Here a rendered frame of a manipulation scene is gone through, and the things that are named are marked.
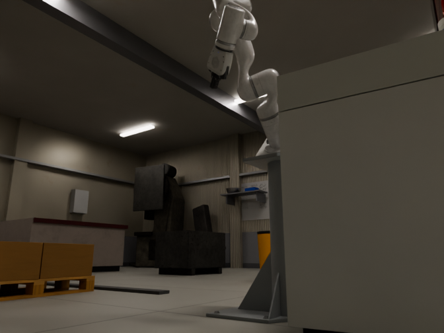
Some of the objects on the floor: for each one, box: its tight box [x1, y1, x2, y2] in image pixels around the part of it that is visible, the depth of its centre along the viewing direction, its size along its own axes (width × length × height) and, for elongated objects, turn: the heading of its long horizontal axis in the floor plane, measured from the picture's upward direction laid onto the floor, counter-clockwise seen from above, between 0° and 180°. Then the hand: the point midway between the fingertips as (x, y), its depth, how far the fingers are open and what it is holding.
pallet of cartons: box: [0, 241, 95, 301], centre depth 291 cm, size 117×84×41 cm
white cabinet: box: [278, 76, 444, 333], centre depth 146 cm, size 64×96×82 cm, turn 147°
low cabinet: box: [0, 217, 128, 272], centre depth 750 cm, size 205×253×95 cm
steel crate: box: [155, 230, 226, 276], centre depth 622 cm, size 85×102×70 cm
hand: (214, 83), depth 154 cm, fingers closed
